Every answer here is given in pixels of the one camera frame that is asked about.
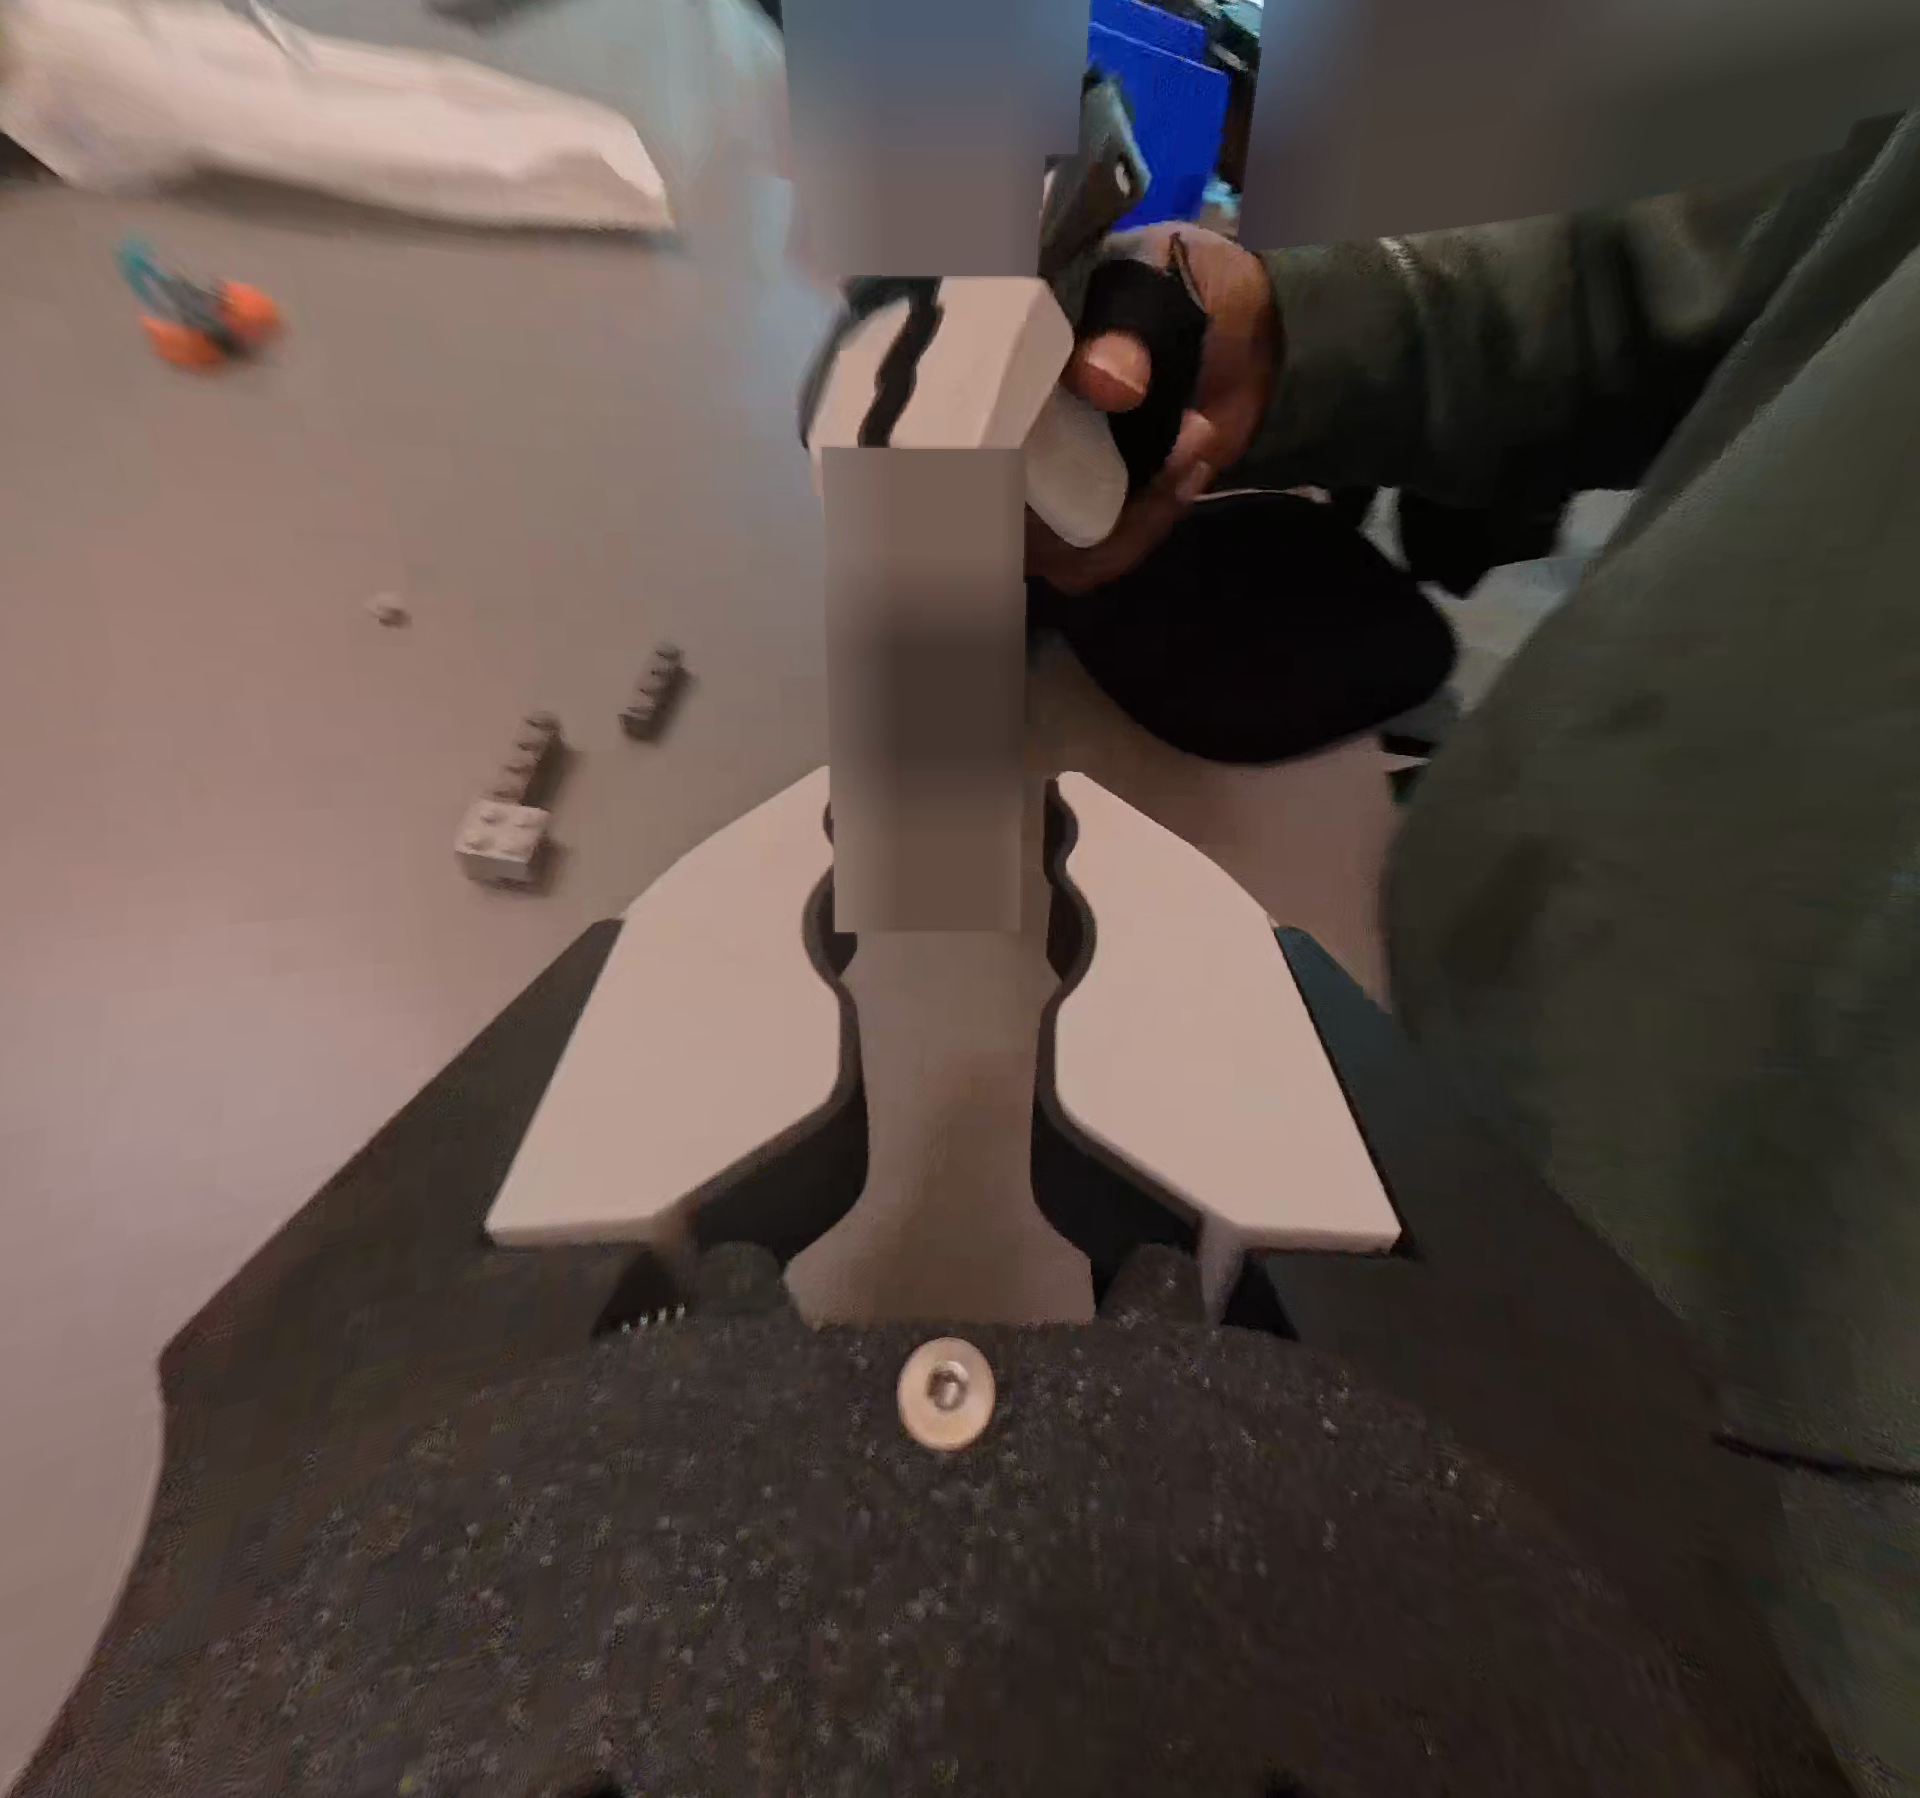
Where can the light grey square brick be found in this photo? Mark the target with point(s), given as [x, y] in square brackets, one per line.
[504, 838]

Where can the grey desk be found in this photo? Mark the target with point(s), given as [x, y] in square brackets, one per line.
[300, 1078]

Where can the black office chair seat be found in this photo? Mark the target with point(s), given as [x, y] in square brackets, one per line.
[1246, 628]

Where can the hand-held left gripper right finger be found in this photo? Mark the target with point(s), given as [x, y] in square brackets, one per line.
[1199, 1063]

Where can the blue storage bins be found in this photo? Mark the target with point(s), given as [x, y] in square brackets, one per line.
[1157, 102]

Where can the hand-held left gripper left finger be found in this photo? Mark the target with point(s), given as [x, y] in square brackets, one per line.
[676, 1063]

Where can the white paper bag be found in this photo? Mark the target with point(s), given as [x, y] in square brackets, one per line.
[332, 102]

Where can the orange teal brick figure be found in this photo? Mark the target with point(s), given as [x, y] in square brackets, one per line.
[202, 312]

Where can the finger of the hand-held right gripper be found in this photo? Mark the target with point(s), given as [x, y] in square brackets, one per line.
[839, 381]
[983, 359]

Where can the person's green sweater torso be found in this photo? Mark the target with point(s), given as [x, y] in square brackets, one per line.
[1651, 1078]

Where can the person's right hand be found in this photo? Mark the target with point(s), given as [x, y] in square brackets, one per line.
[1238, 330]

